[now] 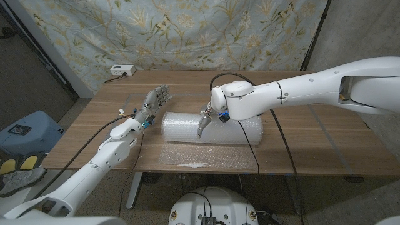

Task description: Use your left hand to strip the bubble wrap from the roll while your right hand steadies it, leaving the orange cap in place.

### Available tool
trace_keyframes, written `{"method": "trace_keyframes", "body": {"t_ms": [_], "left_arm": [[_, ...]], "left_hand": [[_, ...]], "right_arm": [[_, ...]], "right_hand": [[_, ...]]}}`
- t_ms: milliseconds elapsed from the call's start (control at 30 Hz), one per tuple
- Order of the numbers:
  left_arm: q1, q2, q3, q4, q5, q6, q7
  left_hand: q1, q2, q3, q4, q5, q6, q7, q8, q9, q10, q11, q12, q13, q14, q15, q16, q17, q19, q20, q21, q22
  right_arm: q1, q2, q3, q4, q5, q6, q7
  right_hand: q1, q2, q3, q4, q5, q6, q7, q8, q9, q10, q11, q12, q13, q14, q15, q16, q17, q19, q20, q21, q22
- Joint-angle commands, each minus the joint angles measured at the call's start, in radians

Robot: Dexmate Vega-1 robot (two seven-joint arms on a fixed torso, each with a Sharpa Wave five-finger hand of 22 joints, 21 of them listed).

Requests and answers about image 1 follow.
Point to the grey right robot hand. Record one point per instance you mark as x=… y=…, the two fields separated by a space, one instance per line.
x=204 y=120

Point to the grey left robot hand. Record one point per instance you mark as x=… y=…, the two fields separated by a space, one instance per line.
x=153 y=105

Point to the clear bubble wrap roll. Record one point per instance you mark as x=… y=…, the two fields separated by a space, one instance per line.
x=181 y=128

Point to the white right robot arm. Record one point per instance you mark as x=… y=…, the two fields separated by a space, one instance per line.
x=297 y=90

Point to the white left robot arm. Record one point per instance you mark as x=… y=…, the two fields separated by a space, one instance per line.
x=90 y=172

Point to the white power outlet box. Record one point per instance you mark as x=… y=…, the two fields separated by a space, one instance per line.
x=120 y=70

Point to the black ribbed round object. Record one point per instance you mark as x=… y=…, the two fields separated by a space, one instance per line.
x=151 y=178

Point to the floral blue backdrop cloth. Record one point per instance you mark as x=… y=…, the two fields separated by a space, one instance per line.
x=203 y=37

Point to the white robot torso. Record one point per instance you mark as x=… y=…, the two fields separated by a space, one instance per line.
x=225 y=203

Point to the white table leg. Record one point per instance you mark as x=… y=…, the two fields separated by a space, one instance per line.
x=134 y=193

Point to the small black torso box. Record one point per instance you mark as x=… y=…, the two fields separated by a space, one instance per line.
x=207 y=221

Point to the blue-grey storage bin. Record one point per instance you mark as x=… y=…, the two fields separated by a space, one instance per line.
x=40 y=137

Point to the grey table leg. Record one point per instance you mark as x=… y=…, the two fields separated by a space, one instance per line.
x=295 y=197

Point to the black flat phone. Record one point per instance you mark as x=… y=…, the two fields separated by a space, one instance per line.
x=19 y=129

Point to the black backdrop stand pole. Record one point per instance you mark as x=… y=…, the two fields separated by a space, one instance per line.
x=313 y=37

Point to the black shoe yellow insole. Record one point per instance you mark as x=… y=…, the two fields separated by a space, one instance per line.
x=28 y=162
x=7 y=166

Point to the grey sneaker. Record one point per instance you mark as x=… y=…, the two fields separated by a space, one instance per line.
x=22 y=181

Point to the black door frame strip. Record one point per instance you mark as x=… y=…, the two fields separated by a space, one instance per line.
x=71 y=91

